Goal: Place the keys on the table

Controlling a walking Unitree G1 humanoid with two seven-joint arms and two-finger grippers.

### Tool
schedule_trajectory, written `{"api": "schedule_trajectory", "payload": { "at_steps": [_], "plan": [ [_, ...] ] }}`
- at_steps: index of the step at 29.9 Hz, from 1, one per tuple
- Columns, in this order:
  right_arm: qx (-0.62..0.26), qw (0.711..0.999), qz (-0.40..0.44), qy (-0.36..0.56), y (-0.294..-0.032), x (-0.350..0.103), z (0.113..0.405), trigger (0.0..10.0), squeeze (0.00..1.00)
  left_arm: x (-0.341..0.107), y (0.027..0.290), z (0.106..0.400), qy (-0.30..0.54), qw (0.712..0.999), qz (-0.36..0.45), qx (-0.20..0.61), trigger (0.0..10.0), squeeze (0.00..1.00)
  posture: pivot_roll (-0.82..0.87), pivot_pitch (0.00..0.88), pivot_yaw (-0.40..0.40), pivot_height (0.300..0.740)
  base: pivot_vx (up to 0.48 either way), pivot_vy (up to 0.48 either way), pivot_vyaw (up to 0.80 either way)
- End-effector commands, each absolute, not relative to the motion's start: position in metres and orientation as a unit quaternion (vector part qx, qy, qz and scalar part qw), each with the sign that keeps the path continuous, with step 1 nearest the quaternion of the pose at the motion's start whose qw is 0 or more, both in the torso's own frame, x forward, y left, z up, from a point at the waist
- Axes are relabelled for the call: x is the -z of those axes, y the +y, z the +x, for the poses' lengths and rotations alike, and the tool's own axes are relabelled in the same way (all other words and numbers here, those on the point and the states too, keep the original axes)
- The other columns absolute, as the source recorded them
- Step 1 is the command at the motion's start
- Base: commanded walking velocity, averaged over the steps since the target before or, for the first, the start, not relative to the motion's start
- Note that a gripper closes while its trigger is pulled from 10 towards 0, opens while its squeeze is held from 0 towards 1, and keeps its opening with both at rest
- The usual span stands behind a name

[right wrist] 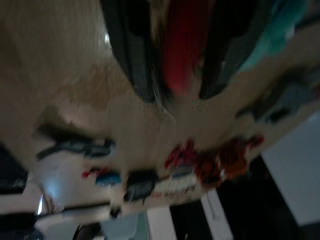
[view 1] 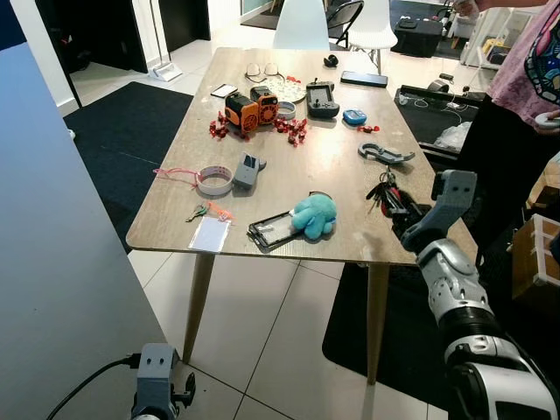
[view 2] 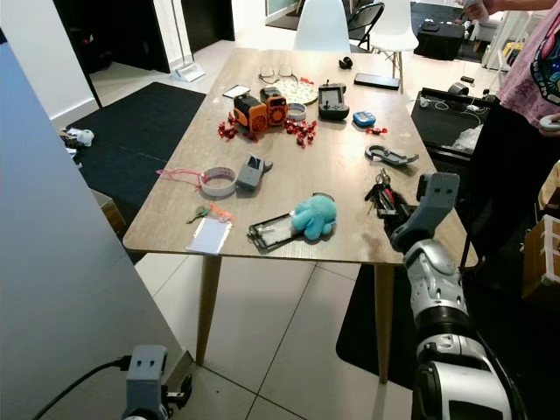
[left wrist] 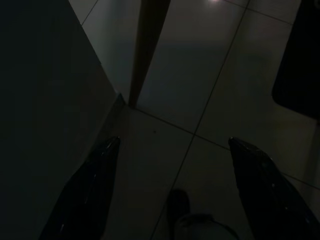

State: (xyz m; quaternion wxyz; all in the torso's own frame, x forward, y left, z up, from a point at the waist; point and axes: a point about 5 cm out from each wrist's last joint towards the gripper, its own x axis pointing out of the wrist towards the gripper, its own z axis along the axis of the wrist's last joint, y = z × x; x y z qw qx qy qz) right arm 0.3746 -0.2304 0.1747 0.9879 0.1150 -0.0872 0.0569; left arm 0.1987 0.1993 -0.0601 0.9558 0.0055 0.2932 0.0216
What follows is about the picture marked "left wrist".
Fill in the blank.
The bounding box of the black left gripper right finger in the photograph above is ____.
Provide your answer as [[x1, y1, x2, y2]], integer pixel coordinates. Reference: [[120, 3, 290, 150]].
[[228, 136, 320, 240]]

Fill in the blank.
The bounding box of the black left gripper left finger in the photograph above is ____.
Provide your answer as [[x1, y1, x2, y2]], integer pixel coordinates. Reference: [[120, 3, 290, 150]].
[[39, 136, 121, 240]]

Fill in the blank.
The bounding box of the black floor mat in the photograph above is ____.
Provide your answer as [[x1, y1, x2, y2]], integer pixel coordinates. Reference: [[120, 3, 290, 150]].
[[271, 0, 320, 118]]

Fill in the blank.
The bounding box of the wooden table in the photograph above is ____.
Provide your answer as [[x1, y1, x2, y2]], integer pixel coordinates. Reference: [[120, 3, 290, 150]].
[[128, 0, 172, 108]]

